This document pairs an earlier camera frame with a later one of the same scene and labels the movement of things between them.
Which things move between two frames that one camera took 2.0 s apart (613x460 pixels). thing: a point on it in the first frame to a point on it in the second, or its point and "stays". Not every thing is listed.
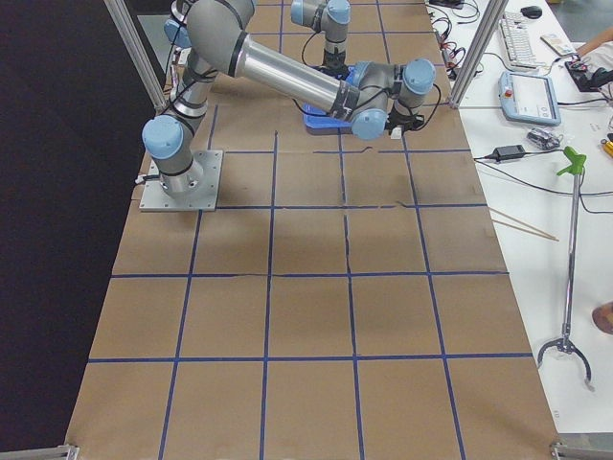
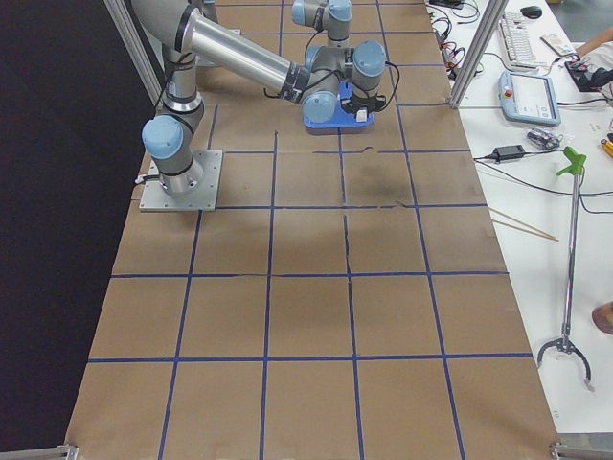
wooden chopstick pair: [543, 235] stays
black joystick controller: [585, 80] stays
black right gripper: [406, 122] to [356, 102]
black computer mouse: [532, 11] stays
